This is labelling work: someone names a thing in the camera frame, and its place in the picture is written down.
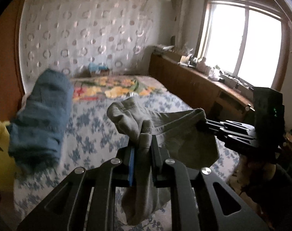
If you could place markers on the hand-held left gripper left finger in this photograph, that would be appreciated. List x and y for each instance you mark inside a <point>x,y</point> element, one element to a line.
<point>131,168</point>

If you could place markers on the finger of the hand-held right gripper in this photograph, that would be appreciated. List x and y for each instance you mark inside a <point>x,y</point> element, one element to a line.
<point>239,142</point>
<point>223,127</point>

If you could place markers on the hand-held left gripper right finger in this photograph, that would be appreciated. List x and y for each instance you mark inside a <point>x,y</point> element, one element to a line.
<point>156,158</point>

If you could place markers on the grey pants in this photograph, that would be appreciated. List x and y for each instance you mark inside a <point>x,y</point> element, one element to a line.
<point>184,144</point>

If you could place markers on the person's right forearm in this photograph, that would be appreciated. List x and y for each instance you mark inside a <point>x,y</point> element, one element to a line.
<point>276,187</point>

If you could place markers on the blue floral bed sheet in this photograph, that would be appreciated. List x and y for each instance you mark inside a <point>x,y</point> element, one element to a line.
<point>93,130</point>

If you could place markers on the long wooden cabinet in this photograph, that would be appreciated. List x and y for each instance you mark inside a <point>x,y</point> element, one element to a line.
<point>189,84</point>

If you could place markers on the clutter of small items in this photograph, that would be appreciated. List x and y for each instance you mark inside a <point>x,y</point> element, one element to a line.
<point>208,68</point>

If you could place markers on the colourful floral pillow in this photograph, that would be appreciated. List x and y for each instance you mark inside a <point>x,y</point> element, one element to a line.
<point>117,89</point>

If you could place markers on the window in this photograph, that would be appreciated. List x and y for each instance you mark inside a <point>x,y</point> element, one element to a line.
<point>252,43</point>

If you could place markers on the folded blue cloth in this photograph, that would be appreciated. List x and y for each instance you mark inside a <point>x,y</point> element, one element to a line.
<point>40,120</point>

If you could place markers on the small blue item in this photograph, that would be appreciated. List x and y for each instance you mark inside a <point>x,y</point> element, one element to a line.
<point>96,68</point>

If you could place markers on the yellow cloth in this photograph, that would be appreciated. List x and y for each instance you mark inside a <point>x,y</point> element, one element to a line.
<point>0,154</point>

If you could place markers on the circle patterned curtain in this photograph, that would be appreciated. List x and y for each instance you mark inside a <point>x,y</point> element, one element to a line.
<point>88,28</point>

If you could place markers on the wooden wardrobe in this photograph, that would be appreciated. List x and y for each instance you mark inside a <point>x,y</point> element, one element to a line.
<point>6,77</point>

